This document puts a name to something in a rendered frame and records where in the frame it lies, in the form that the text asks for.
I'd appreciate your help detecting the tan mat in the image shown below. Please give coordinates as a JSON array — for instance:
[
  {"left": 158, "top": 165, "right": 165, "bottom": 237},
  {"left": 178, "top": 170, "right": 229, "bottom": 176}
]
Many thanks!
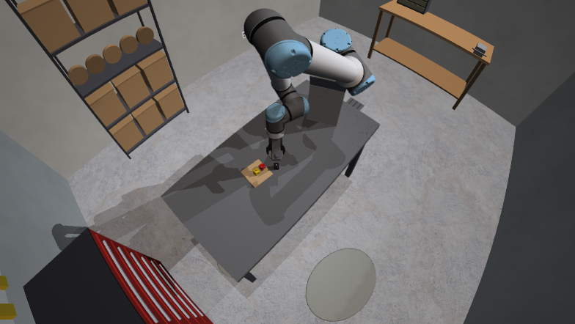
[{"left": 241, "top": 159, "right": 273, "bottom": 188}]

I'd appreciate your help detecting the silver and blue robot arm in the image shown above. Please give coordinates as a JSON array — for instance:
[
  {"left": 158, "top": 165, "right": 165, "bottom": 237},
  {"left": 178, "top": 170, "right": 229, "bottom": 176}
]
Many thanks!
[{"left": 244, "top": 8, "right": 376, "bottom": 161}]

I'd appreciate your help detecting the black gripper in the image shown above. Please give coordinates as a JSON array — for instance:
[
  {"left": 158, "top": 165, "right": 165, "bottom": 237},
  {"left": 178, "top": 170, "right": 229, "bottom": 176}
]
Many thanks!
[{"left": 266, "top": 138, "right": 285, "bottom": 159}]

